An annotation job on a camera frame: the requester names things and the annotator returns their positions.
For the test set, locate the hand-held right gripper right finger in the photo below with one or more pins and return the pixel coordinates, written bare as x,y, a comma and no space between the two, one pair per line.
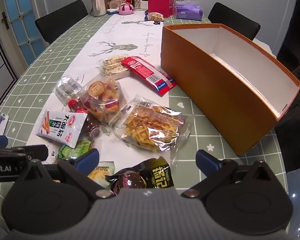
206,158

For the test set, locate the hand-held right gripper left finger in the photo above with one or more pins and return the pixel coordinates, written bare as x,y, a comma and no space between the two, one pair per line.
88,158

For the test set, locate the green snack packet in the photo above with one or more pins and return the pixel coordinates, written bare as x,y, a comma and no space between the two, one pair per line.
70,151

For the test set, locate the white snack packet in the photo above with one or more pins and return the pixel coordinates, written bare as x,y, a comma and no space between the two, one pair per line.
60,127

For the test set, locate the black snack packet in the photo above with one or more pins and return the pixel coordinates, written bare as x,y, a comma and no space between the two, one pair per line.
155,175

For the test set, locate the clear bag of pastries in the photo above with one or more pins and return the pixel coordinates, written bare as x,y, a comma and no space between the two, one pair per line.
102,100

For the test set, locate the orange cardboard box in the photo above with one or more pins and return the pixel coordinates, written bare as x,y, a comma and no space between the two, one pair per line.
215,92

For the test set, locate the yellow pastry packet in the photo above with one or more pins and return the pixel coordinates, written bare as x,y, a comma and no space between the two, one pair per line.
101,173

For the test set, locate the green checked tablecloth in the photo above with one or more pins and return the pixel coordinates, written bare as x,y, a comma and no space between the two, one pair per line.
202,135

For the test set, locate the small cola bottle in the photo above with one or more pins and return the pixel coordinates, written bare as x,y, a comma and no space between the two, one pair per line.
90,125

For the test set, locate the grey cabinet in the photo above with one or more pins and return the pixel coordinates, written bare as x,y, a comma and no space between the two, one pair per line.
0,75

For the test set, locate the clear bag of waffles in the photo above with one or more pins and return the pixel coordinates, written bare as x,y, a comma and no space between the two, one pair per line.
147,125

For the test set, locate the silver grey snack packet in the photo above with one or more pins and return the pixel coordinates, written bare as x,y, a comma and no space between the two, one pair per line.
65,90

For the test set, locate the clear pack of nut bars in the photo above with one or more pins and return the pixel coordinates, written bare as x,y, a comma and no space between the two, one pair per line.
112,66

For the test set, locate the red snack packet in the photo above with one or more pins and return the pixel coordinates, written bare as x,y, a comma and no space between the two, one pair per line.
145,72

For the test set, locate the white printed table runner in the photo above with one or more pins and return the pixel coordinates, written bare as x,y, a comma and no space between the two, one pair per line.
97,35

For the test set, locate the folded cream cloth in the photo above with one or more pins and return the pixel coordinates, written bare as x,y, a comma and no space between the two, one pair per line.
263,46

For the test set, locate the blue glass-pane door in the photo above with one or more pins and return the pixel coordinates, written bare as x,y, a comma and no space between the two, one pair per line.
20,17

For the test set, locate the black chair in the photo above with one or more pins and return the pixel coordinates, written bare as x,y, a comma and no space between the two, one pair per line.
62,17
230,20

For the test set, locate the black binder clip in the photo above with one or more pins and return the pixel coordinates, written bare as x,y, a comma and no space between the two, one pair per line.
157,23

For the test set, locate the purple tissue pack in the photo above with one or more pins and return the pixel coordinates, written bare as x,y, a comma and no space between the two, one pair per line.
187,11

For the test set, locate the small blue white box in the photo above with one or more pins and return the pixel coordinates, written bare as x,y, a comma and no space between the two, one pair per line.
112,11

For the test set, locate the small clear snack bag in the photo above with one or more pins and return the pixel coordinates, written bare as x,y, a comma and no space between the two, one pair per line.
155,17

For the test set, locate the white water bottle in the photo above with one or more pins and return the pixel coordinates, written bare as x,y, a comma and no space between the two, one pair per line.
100,6

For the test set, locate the pink round container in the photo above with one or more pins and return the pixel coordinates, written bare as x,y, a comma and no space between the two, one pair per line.
126,8

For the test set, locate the small beige radio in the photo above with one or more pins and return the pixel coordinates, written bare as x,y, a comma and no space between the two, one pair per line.
114,4

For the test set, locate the pink gift box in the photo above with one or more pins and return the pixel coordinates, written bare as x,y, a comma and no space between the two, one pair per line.
160,5

